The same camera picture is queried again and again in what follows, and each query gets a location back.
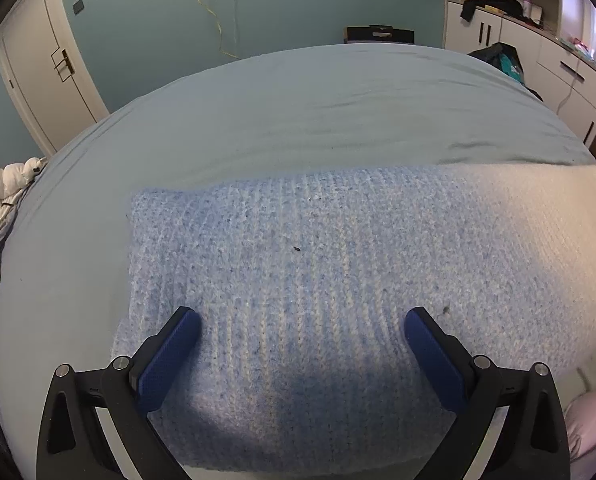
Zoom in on black garment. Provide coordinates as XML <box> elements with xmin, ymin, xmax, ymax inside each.
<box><xmin>460</xmin><ymin>0</ymin><xmax>526</xmax><ymax>23</ymax></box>

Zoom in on pink checked pajama pants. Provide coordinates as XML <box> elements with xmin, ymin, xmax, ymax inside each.
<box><xmin>565</xmin><ymin>389</ymin><xmax>596</xmax><ymax>463</ymax></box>

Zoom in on door handle lock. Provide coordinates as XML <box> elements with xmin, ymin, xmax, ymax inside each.
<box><xmin>52</xmin><ymin>49</ymin><xmax>76</xmax><ymax>82</ymax></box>

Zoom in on teal packet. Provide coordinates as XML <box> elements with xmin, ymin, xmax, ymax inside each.
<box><xmin>493</xmin><ymin>55</ymin><xmax>524</xmax><ymax>82</ymax></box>

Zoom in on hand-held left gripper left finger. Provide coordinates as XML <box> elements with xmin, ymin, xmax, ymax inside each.
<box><xmin>36</xmin><ymin>306</ymin><xmax>201</xmax><ymax>480</ymax></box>

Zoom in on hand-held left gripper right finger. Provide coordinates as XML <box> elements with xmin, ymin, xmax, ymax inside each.
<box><xmin>404</xmin><ymin>306</ymin><xmax>570</xmax><ymax>480</ymax></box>

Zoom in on white low cabinet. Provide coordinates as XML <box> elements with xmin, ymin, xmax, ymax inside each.
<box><xmin>443</xmin><ymin>0</ymin><xmax>596</xmax><ymax>148</ymax></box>

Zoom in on black flat box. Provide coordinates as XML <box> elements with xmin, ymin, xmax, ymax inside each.
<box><xmin>344</xmin><ymin>24</ymin><xmax>415</xmax><ymax>45</ymax></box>

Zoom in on black plastic bag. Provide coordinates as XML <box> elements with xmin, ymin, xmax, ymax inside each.
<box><xmin>467</xmin><ymin>42</ymin><xmax>544</xmax><ymax>103</ymax></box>

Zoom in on white cable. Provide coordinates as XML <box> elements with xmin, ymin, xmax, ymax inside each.
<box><xmin>558</xmin><ymin>72</ymin><xmax>579</xmax><ymax>113</ymax></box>

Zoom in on yellow cable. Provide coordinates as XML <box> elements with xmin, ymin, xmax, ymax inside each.
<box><xmin>197</xmin><ymin>0</ymin><xmax>239</xmax><ymax>59</ymax></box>

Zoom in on white door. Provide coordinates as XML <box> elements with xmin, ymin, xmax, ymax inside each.
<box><xmin>0</xmin><ymin>0</ymin><xmax>111</xmax><ymax>153</ymax></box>

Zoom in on bed with blue-grey sheet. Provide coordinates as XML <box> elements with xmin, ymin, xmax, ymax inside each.
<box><xmin>0</xmin><ymin>42</ymin><xmax>596</xmax><ymax>480</ymax></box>

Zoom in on cream and blue knit sweater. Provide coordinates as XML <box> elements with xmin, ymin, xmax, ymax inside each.
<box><xmin>112</xmin><ymin>162</ymin><xmax>596</xmax><ymax>473</ymax></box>

